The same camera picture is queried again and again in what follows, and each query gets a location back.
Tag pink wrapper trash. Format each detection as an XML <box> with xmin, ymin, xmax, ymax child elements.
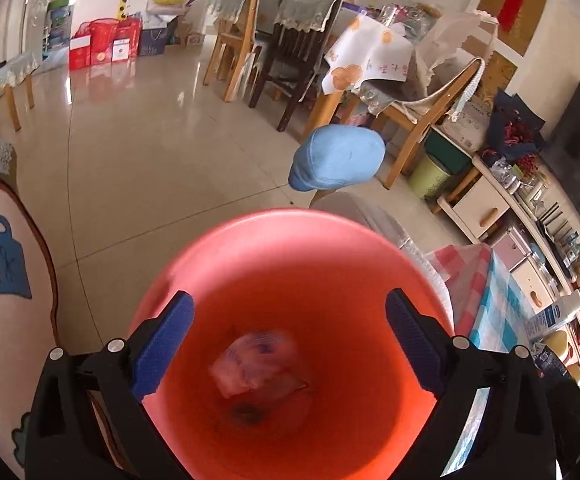
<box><xmin>209</xmin><ymin>330</ymin><xmax>309</xmax><ymax>402</ymax></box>

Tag red plastic trash bucket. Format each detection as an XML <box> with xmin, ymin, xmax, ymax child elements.
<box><xmin>134</xmin><ymin>209</ymin><xmax>453</xmax><ymax>479</ymax></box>

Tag green trash bin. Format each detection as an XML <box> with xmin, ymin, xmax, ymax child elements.
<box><xmin>408</xmin><ymin>154</ymin><xmax>452</xmax><ymax>198</ymax></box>

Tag blue checkered tablecloth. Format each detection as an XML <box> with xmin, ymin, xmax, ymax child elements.
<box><xmin>427</xmin><ymin>244</ymin><xmax>534</xmax><ymax>352</ymax></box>

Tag white plastic milk bottle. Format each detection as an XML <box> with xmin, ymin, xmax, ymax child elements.
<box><xmin>524</xmin><ymin>290</ymin><xmax>580</xmax><ymax>342</ymax></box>

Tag beige sofa cushion teapot print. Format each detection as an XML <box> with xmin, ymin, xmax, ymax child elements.
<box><xmin>0</xmin><ymin>182</ymin><xmax>58</xmax><ymax>479</ymax></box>

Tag white TV cabinet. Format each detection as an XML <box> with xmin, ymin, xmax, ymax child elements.
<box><xmin>434</xmin><ymin>156</ymin><xmax>578</xmax><ymax>311</ymax></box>

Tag blue cushioned stool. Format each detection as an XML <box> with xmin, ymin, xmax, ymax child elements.
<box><xmin>288</xmin><ymin>125</ymin><xmax>385</xmax><ymax>192</ymax></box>

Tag light wooden chair right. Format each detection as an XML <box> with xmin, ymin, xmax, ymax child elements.
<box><xmin>371</xmin><ymin>58</ymin><xmax>486</xmax><ymax>190</ymax></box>

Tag light wooden chair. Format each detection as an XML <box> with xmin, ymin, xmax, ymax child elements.
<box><xmin>203</xmin><ymin>0</ymin><xmax>261</xmax><ymax>102</ymax></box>
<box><xmin>371</xmin><ymin>58</ymin><xmax>486</xmax><ymax>190</ymax></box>

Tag dark blue flower bouquet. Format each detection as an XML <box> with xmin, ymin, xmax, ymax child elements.
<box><xmin>481</xmin><ymin>89</ymin><xmax>547</xmax><ymax>167</ymax></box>

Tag white orange-print tablecloth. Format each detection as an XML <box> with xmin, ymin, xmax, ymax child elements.
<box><xmin>321</xmin><ymin>14</ymin><xmax>415</xmax><ymax>94</ymax></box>

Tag red gift boxes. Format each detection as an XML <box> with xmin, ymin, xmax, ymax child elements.
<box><xmin>68</xmin><ymin>18</ymin><xmax>142</xmax><ymax>70</ymax></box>

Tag light wooden chair far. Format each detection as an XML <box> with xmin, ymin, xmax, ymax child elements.
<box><xmin>203</xmin><ymin>0</ymin><xmax>261</xmax><ymax>102</ymax></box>

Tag dark wooden dining chair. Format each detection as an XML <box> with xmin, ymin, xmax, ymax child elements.
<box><xmin>249</xmin><ymin>0</ymin><xmax>344</xmax><ymax>132</ymax></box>

